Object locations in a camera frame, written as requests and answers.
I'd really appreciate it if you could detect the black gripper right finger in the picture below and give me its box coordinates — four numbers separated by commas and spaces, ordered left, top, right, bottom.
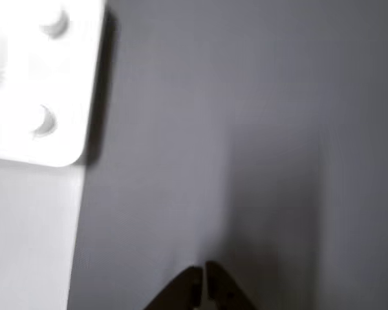
205, 260, 266, 310

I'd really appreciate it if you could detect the grey textured desk mat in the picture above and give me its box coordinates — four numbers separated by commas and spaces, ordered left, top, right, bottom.
66, 0, 388, 310

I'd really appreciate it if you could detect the white rounded flat device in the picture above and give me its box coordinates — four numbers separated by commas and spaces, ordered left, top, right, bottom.
0, 0, 106, 169

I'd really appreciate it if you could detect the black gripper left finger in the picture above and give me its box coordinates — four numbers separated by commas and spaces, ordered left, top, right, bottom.
145, 265, 204, 310

